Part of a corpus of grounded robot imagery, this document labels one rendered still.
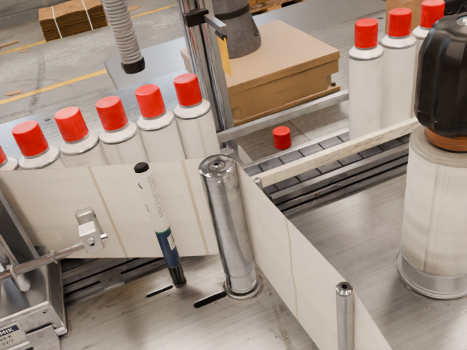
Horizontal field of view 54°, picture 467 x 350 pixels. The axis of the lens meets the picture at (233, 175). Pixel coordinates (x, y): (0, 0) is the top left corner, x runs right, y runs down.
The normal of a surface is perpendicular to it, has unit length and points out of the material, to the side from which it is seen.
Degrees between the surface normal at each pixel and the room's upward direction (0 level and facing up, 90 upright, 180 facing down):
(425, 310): 0
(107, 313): 0
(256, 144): 0
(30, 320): 90
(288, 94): 90
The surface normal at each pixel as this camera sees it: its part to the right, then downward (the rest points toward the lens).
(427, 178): -0.79, 0.47
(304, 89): 0.39, 0.50
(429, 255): -0.62, 0.52
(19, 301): -0.15, -0.80
